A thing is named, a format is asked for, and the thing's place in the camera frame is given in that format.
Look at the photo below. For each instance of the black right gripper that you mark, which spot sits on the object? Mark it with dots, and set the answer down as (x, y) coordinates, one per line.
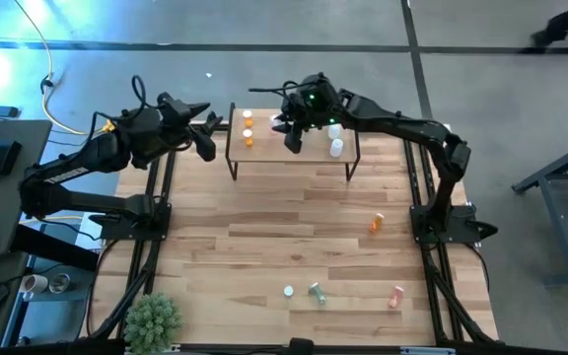
(311, 103)

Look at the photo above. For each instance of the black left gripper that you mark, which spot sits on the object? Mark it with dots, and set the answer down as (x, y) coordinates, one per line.
(175, 123)

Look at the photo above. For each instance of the pink medicine bottle white cap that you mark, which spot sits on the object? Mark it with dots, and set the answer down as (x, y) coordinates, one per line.
(274, 120)
(396, 297)

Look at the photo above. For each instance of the orange medicine bottle white cap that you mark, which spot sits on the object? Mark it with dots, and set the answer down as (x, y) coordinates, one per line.
(248, 138)
(376, 223)
(247, 118)

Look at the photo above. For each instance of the clear medicine bottle white cap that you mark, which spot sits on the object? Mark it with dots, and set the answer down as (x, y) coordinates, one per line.
(334, 131)

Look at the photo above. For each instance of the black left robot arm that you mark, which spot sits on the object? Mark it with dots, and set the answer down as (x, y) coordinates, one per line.
(67, 172)

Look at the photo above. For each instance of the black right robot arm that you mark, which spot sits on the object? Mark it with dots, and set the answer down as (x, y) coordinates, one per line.
(412, 130)

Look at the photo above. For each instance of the teal medicine bottle white pills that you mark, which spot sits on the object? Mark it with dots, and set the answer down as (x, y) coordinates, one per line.
(289, 291)

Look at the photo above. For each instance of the teal medicine bottle red pill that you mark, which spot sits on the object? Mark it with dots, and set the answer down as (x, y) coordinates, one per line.
(317, 293)

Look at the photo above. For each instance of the green artificial plant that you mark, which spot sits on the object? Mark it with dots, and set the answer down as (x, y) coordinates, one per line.
(152, 323)

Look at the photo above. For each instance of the metal cup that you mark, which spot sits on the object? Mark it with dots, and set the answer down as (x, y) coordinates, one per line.
(59, 282)

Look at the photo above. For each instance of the wooden workbench blue steel legs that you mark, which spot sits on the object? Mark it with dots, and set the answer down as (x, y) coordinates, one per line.
(555, 222)

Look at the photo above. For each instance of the person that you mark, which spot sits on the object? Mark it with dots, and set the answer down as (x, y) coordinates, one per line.
(567, 22)

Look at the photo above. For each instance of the wooden shelf black metal frame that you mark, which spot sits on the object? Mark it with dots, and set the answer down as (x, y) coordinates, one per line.
(264, 155)

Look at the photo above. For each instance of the black aluminium table frame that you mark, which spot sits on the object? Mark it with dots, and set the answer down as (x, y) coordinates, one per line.
(413, 177)

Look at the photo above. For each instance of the black table-level camera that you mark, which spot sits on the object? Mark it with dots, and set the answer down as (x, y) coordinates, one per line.
(301, 346)

